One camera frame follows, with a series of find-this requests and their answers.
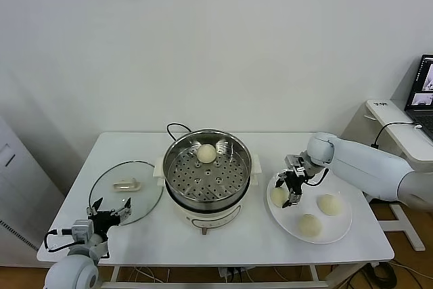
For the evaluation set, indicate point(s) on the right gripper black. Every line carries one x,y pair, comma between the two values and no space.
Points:
294,180

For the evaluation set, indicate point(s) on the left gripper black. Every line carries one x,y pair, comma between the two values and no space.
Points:
103,221

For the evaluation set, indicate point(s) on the white steamed baozi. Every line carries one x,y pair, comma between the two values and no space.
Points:
206,153
279,198
329,205
309,225

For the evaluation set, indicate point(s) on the round glass lid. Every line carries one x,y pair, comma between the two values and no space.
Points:
126,186

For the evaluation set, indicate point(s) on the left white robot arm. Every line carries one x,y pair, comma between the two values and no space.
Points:
71,272

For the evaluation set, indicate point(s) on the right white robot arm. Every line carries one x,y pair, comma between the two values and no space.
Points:
365,167

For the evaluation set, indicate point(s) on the steel perforated steamer basket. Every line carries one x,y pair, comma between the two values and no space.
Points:
216,180

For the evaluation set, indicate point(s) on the white round plate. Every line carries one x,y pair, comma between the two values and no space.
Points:
335,231

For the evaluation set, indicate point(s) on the cream electric cooker base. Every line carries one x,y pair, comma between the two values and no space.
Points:
209,216

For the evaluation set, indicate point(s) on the white cabinet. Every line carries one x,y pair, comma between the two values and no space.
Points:
20,194

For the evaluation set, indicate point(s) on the white power strip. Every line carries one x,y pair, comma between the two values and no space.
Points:
233,271

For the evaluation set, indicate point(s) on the white side table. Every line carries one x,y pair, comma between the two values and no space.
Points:
392,116

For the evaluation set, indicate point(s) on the black laptop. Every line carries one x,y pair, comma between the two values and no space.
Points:
423,82

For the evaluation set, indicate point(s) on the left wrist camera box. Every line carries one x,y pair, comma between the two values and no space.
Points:
81,229

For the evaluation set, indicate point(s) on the white table frame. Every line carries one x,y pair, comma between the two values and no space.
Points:
115,273

